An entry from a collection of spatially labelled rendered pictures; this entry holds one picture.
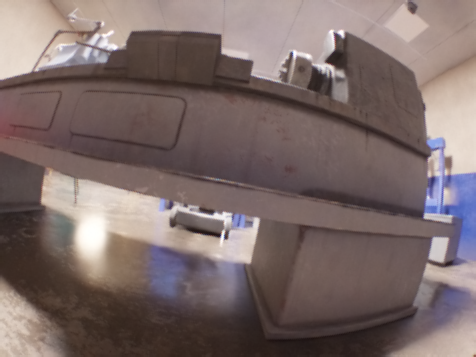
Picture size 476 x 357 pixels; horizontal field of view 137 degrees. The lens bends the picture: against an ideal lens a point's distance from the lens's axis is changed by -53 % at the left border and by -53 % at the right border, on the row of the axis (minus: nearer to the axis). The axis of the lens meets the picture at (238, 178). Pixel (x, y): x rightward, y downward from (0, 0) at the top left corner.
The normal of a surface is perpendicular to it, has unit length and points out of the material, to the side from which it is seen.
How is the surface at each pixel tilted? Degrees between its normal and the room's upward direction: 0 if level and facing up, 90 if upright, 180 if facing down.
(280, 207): 90
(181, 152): 90
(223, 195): 90
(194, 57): 141
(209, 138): 90
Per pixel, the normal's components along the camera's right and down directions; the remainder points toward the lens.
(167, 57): -0.10, 0.72
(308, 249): 0.07, -0.06
